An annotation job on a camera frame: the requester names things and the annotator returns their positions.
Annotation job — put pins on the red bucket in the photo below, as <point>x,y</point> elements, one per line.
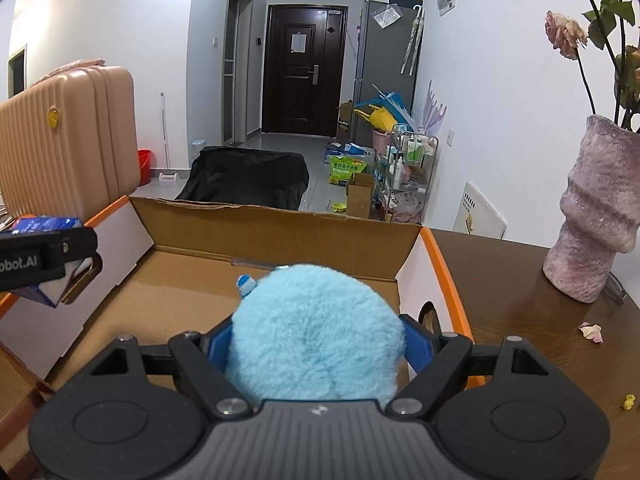
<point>144,165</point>

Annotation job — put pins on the white wall socket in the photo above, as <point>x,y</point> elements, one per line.
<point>450,138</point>

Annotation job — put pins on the pink ribbed suitcase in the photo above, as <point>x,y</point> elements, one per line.
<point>65,145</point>

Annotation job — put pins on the black cloth cover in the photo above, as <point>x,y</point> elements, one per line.
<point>245,175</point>

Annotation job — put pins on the blue folded bag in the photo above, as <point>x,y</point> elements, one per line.
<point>397,107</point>

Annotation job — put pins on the dark blue tissue packet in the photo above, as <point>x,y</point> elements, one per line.
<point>45,223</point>

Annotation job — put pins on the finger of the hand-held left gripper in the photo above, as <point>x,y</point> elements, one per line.
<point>75,245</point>

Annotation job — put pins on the brown cardboard box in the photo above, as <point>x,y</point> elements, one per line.
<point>345,120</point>

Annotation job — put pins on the grey interior door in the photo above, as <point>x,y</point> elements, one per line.
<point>235,65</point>

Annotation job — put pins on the white folded umbrella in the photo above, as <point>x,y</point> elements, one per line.
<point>411,35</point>
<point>419,35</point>

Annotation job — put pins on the black eyeglasses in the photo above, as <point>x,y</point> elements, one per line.
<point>616,290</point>

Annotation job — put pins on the pink plastic basket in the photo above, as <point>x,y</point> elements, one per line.
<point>382,141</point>

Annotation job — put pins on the purple feather decoration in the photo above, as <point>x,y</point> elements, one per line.
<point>434,107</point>

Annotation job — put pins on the white mop pole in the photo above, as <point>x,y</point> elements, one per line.
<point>164,130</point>

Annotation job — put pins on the small open cardboard box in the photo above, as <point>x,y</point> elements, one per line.
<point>360,200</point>

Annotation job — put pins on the red pumpkin print cardboard box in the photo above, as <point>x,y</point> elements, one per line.
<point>200,280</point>

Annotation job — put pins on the dark brown entrance door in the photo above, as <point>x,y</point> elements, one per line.
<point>300,90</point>

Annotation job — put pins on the white trash can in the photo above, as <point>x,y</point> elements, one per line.
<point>200,150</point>

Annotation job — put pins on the yellow watering can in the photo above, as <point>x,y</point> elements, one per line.
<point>377,117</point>

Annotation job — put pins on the fallen pink petal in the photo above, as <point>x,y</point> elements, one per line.
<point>591,331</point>

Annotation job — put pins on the metal rack cart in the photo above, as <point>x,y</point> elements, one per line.
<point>410,180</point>

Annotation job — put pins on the clear plastic bag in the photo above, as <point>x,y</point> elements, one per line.
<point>387,16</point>

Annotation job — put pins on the green printed bag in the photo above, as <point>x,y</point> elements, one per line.
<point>347,170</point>

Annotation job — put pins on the white flat board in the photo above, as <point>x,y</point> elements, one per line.
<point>480,212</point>

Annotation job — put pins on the grey refrigerator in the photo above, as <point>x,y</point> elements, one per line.
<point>380,65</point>

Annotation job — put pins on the scattered yellow flower buds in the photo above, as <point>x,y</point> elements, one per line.
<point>628,401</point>

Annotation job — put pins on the pink textured vase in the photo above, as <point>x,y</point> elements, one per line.
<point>595,210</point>

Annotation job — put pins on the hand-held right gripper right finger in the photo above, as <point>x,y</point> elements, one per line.
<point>416,347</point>

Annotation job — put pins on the light blue plush toy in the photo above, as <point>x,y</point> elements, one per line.
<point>315,330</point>

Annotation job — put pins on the dried pink rose bouquet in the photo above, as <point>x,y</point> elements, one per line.
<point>565,32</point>

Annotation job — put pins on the white paper notice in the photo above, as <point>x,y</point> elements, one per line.
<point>298,42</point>

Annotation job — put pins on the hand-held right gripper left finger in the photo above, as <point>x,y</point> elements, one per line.
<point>220,346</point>

